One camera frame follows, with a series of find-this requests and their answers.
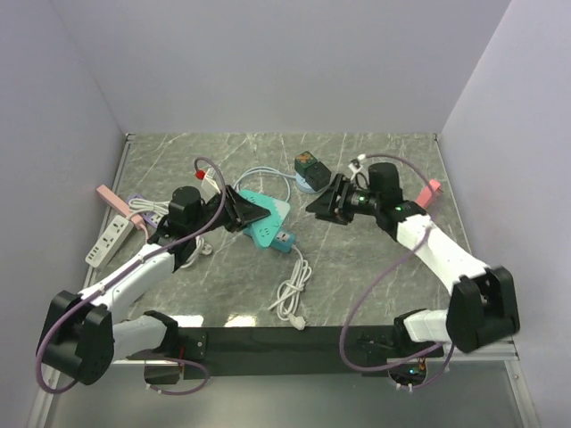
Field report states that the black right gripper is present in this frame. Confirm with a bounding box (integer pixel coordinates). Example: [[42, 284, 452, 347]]
[[305, 173, 381, 226]]

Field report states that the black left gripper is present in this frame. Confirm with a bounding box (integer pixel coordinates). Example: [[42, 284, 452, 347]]
[[190, 185, 270, 236]]

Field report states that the teal triangular socket adapter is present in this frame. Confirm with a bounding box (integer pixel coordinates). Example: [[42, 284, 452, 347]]
[[239, 189, 291, 248]]

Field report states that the light blue round socket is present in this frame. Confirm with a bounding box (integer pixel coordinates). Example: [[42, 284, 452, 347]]
[[295, 174, 324, 194]]

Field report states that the teal USB power strip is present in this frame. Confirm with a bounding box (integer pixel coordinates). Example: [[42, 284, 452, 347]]
[[271, 230, 295, 253]]

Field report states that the dark green cube socket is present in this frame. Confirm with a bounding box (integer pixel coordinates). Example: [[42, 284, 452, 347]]
[[294, 151, 317, 178]]

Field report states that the light blue power cable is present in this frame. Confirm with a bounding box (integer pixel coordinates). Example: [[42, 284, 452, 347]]
[[233, 167, 298, 209]]

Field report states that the pink triangular socket adapter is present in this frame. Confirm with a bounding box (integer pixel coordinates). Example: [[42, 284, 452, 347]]
[[415, 179, 443, 210]]

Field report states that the white cable of teal strip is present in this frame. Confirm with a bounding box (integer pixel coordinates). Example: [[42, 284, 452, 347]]
[[269, 246, 313, 332]]

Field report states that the pink long power strip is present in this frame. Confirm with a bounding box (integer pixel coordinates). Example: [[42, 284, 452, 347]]
[[95, 185, 147, 232]]

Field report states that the white USB power strip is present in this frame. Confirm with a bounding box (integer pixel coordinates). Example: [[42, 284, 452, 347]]
[[85, 215, 134, 268]]

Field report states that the black cube socket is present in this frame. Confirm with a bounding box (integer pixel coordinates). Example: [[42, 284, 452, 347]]
[[304, 161, 331, 189]]

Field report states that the purple USB power strip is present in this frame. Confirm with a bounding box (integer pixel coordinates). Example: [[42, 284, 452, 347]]
[[127, 193, 169, 228]]

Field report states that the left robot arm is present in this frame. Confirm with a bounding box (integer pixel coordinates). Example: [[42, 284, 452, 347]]
[[35, 185, 271, 392]]

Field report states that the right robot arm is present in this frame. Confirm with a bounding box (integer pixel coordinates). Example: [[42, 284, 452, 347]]
[[306, 162, 520, 356]]

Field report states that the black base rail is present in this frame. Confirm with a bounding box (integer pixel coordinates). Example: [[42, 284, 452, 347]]
[[124, 326, 447, 380]]

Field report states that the aluminium frame rail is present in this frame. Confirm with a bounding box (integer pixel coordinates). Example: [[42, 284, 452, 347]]
[[112, 340, 520, 366]]

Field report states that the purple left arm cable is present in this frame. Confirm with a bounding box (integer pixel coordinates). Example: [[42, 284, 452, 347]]
[[35, 155, 227, 396]]

